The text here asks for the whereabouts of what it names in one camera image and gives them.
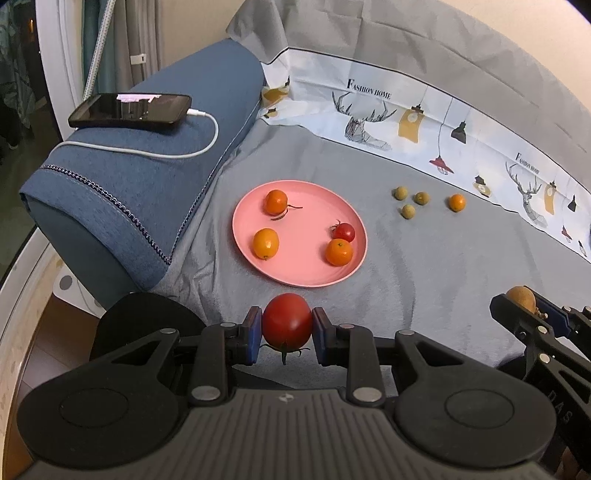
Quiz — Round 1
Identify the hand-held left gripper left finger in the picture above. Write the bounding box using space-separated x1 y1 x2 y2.
90 306 264 408

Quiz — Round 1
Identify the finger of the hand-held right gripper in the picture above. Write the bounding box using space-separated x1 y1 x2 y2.
490 294 555 384
534 298 591 356

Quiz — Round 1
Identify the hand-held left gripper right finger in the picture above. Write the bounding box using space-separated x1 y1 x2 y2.
311 306 463 408

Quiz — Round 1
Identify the red tomato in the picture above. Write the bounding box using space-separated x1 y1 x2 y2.
261 293 314 365
331 220 356 243

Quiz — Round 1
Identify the pink plate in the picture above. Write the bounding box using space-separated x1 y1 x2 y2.
232 180 368 289

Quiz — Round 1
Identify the orange tomato with stem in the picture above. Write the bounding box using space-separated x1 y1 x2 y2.
264 189 289 216

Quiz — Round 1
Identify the grey printed bed sheet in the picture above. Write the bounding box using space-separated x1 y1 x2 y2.
152 0 591 398

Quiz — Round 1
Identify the blue sofa cushion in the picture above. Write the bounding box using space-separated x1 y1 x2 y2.
18 38 266 305

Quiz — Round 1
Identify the white dotted cloth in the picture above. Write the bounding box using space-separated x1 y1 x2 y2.
54 270 102 317

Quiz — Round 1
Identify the black smartphone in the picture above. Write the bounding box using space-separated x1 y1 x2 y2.
68 92 193 132

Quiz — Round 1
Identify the teal curtain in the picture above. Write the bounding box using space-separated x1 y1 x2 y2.
81 0 117 100

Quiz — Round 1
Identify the grey curtain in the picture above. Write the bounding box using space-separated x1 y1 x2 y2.
111 0 162 88

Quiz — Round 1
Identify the glass door pane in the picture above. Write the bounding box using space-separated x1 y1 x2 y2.
0 0 47 162

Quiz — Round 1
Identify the white charging cable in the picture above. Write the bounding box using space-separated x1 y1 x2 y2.
58 108 219 160

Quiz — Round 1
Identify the braided steamer hose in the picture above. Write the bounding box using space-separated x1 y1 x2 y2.
82 0 117 101

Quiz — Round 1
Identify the white door frame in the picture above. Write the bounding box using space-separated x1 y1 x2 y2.
34 0 88 139

